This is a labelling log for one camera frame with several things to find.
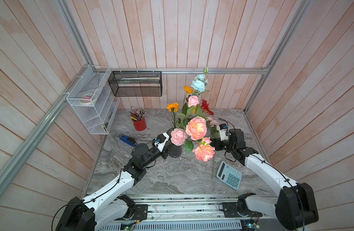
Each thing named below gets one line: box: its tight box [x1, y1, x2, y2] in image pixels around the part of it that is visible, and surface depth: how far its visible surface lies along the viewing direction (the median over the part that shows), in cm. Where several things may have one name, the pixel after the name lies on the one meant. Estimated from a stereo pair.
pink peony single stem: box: [170, 128, 188, 147], surface depth 62 cm
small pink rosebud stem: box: [188, 95, 200, 108], surface depth 65 cm
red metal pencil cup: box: [132, 116, 147, 132], surface depth 108 cm
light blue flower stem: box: [190, 66, 211, 104], surface depth 70 cm
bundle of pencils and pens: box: [129, 106, 147, 122], surface depth 103 cm
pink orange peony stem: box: [185, 115, 215, 180], surface depth 51 cm
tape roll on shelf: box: [78, 91, 94, 105], surface depth 75 cm
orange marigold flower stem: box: [166, 102, 180, 129], surface depth 80 cm
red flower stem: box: [201, 99, 215, 117], surface depth 68 cm
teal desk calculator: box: [216, 160, 243, 191], surface depth 85 cm
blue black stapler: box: [119, 134, 139, 148], surface depth 100 cm
